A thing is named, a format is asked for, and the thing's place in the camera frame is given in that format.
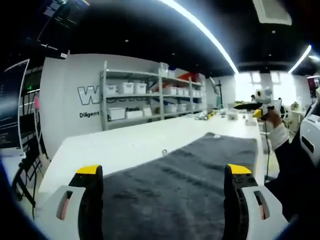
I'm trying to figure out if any grey towel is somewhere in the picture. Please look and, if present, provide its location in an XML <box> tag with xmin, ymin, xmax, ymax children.
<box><xmin>101</xmin><ymin>132</ymin><xmax>260</xmax><ymax>240</ymax></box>

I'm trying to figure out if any person's right hand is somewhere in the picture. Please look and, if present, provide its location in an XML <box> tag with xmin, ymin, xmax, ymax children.
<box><xmin>261</xmin><ymin>106</ymin><xmax>286</xmax><ymax>131</ymax></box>

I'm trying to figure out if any yellow black tool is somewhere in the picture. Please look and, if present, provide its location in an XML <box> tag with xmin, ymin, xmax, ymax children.
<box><xmin>199</xmin><ymin>111</ymin><xmax>218</xmax><ymax>121</ymax></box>

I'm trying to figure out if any short ceiling light strip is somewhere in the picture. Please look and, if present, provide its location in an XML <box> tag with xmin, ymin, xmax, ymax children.
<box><xmin>287</xmin><ymin>44</ymin><xmax>313</xmax><ymax>75</ymax></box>

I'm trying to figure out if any white worn device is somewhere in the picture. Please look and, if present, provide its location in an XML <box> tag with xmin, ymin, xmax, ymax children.
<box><xmin>298</xmin><ymin>99</ymin><xmax>320</xmax><ymax>165</ymax></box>

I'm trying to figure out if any person's dark clothed torso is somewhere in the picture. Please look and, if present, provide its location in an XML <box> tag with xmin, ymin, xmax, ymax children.
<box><xmin>264</xmin><ymin>99</ymin><xmax>320</xmax><ymax>223</ymax></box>

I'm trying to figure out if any red white box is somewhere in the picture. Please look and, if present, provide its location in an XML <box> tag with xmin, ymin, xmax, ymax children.
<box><xmin>173</xmin><ymin>68</ymin><xmax>201</xmax><ymax>81</ymax></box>

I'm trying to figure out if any black office chair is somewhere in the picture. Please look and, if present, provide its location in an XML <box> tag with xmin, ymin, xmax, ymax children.
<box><xmin>12</xmin><ymin>134</ymin><xmax>50</xmax><ymax>208</ymax></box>

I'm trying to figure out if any long ceiling light strip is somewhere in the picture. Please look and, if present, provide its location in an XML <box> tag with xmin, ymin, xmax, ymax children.
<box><xmin>158</xmin><ymin>0</ymin><xmax>240</xmax><ymax>75</ymax></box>

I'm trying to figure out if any ceiling air vent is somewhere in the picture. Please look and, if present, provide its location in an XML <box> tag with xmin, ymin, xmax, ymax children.
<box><xmin>251</xmin><ymin>0</ymin><xmax>293</xmax><ymax>26</ymax></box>

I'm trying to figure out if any clear storage container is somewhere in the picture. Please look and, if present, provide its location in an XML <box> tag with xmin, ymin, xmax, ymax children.
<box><xmin>159</xmin><ymin>62</ymin><xmax>170</xmax><ymax>77</ymax></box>

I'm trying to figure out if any grey metal shelf rack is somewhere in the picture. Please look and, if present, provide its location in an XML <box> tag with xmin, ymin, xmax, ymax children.
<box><xmin>99</xmin><ymin>60</ymin><xmax>208</xmax><ymax>131</ymax></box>

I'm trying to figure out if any row of white storage bins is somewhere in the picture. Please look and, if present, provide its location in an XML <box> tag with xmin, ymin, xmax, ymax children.
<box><xmin>104</xmin><ymin>82</ymin><xmax>205</xmax><ymax>121</ymax></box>

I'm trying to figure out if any glass partition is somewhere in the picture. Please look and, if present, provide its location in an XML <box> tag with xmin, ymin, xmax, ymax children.
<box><xmin>18</xmin><ymin>66</ymin><xmax>43</xmax><ymax>126</ymax></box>

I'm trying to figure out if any hanging dark screen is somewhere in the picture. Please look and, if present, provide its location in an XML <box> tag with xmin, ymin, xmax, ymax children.
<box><xmin>36</xmin><ymin>0</ymin><xmax>89</xmax><ymax>49</ymax></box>

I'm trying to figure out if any black camera stand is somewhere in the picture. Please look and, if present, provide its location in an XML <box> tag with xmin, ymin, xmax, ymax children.
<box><xmin>209</xmin><ymin>76</ymin><xmax>224</xmax><ymax>115</ymax></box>

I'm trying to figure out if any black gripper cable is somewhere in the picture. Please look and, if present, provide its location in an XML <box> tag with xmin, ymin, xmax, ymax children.
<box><xmin>263</xmin><ymin>119</ymin><xmax>273</xmax><ymax>183</ymax></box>

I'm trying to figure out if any dark red wall screen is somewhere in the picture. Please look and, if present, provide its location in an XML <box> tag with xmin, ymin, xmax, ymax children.
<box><xmin>306</xmin><ymin>76</ymin><xmax>320</xmax><ymax>100</ymax></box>

